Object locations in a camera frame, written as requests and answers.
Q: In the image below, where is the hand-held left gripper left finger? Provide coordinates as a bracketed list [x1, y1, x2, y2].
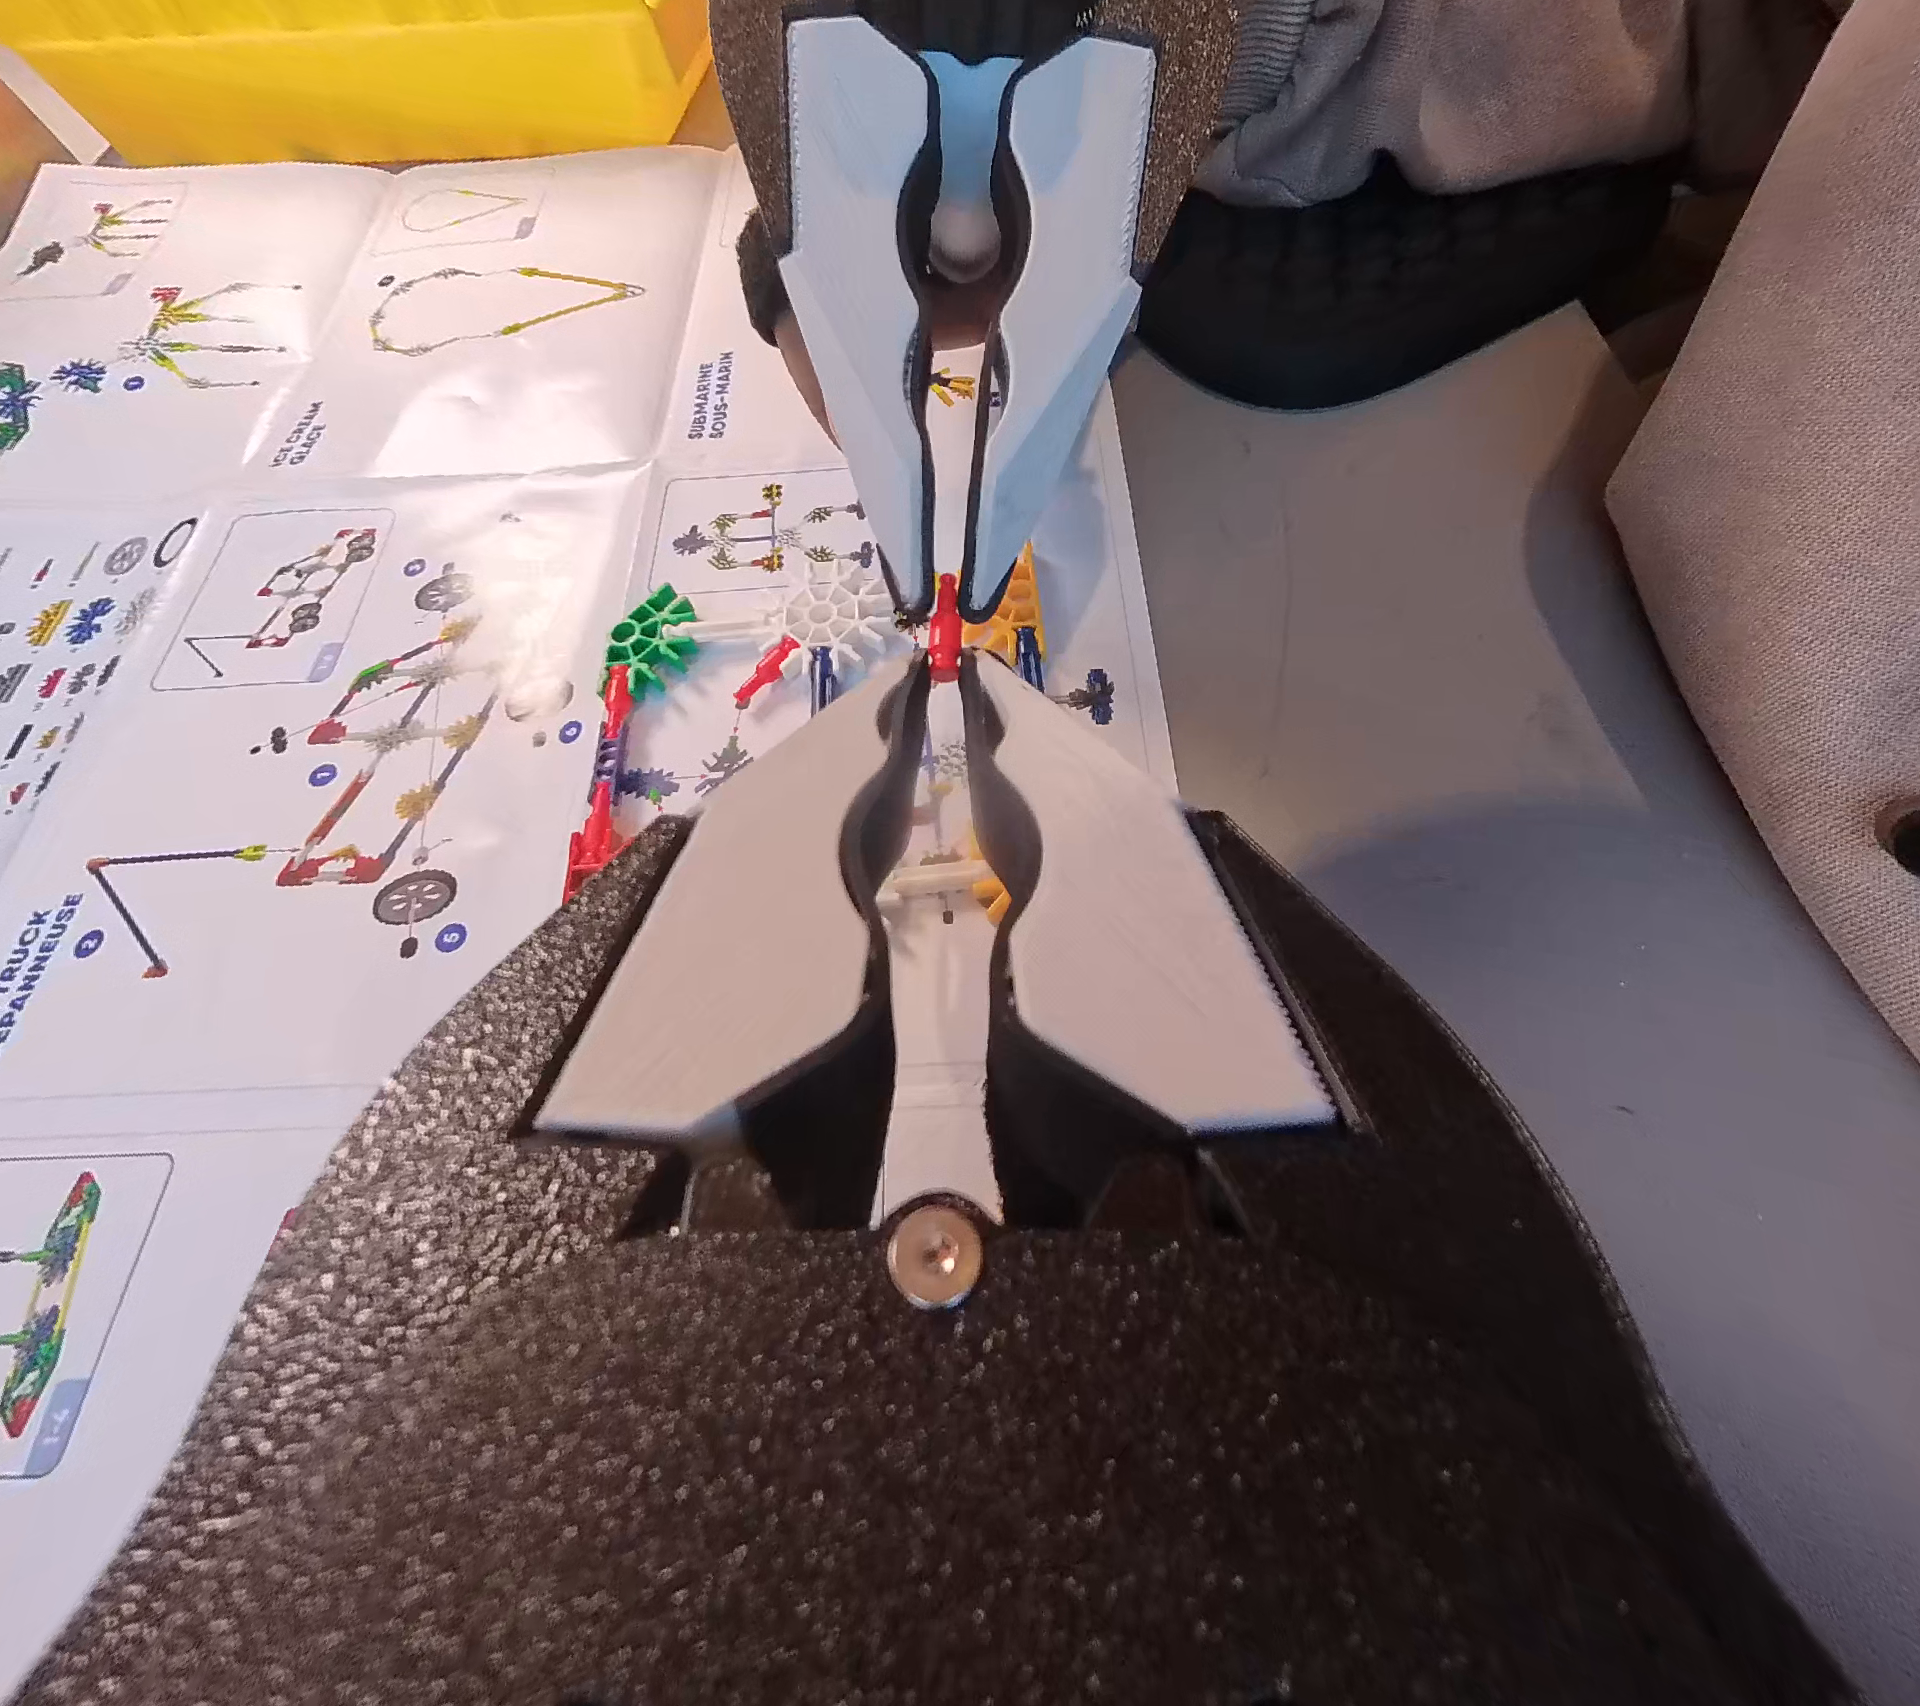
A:
[531, 669, 915, 1227]

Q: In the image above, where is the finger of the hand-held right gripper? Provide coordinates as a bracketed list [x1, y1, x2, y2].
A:
[777, 23, 957, 581]
[961, 33, 1166, 596]

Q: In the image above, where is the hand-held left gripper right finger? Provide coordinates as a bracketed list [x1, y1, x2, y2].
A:
[957, 669, 1344, 1220]

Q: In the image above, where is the colourful rod connector toy model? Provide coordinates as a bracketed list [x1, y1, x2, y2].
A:
[564, 549, 1054, 906]

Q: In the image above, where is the toy building instruction sheet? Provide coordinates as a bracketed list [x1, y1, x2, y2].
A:
[0, 144, 1175, 1559]

